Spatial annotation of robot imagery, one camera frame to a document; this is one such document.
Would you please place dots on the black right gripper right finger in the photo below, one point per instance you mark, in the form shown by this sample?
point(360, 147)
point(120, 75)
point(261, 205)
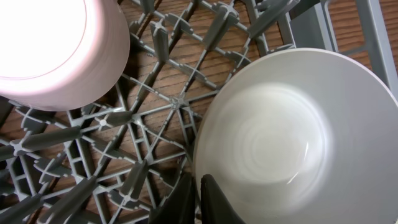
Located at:
point(215, 208)

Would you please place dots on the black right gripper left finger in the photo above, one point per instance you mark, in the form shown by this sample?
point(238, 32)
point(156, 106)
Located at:
point(180, 206)

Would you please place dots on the grey small bowl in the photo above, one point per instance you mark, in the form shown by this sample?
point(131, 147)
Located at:
point(303, 136)

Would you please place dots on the pink bowl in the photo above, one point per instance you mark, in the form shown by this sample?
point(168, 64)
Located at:
point(61, 55)

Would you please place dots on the grey dishwasher rack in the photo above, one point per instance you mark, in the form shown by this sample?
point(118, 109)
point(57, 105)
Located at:
point(120, 157)

